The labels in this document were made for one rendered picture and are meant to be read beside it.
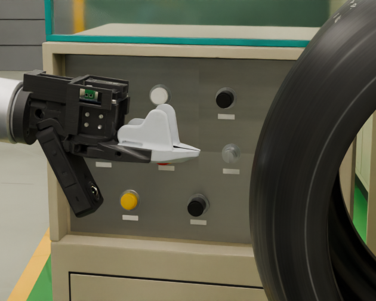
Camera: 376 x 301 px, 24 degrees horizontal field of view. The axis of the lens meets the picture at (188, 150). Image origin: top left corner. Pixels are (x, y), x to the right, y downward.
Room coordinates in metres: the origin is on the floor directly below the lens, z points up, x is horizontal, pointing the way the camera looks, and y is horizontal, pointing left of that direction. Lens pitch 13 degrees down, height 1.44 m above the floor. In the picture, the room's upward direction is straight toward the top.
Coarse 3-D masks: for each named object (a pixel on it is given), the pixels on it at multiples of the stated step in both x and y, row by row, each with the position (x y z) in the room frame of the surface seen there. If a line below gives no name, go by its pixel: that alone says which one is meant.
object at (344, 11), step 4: (356, 0) 0.87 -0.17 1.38; (360, 0) 0.86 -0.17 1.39; (348, 4) 0.89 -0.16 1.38; (352, 4) 0.87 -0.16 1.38; (356, 4) 0.86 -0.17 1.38; (344, 8) 0.88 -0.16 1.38; (348, 8) 0.87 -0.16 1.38; (352, 8) 0.86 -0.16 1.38; (340, 12) 0.88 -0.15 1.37; (344, 12) 0.87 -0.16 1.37; (348, 12) 0.86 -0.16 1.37; (336, 16) 0.88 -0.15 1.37; (340, 16) 0.87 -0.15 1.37; (332, 20) 0.88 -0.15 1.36; (336, 20) 0.87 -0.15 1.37; (332, 24) 0.87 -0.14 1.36
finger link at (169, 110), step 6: (156, 108) 0.99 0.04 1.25; (162, 108) 0.99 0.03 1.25; (168, 108) 0.99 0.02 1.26; (168, 114) 0.98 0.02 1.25; (174, 114) 0.98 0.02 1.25; (132, 120) 1.00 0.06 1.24; (138, 120) 0.99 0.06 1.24; (174, 120) 0.98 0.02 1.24; (174, 126) 0.98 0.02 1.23; (174, 132) 0.98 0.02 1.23; (174, 138) 0.98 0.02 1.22; (174, 144) 0.98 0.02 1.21; (180, 144) 0.98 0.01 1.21
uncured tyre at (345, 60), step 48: (336, 48) 0.84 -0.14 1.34; (288, 96) 0.86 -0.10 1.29; (336, 96) 0.82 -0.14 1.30; (288, 144) 0.84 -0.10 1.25; (336, 144) 0.81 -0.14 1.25; (288, 192) 0.83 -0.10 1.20; (336, 192) 1.08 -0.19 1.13; (288, 240) 0.83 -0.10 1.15; (336, 240) 1.07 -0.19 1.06; (288, 288) 0.83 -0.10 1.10; (336, 288) 0.82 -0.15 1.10
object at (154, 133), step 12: (144, 120) 0.95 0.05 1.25; (156, 120) 0.95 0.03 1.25; (168, 120) 0.95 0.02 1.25; (120, 132) 0.96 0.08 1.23; (132, 132) 0.95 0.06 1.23; (144, 132) 0.95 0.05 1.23; (156, 132) 0.95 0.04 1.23; (168, 132) 0.95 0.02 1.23; (120, 144) 0.95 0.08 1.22; (132, 144) 0.95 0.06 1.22; (144, 144) 0.95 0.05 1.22; (156, 144) 0.95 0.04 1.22; (168, 144) 0.95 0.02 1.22; (156, 156) 0.94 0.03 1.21; (168, 156) 0.94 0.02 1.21; (180, 156) 0.95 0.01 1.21; (192, 156) 0.95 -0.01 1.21
